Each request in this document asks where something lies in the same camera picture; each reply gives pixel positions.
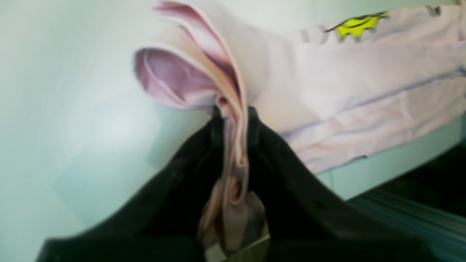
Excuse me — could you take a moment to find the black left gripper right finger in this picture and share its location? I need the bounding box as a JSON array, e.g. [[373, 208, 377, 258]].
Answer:
[[247, 107, 434, 262]]

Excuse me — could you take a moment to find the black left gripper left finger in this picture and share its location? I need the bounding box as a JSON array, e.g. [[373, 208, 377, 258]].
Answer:
[[37, 107, 223, 262]]

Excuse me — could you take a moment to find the pink T-shirt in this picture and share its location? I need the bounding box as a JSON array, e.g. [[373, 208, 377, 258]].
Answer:
[[134, 0, 465, 255]]

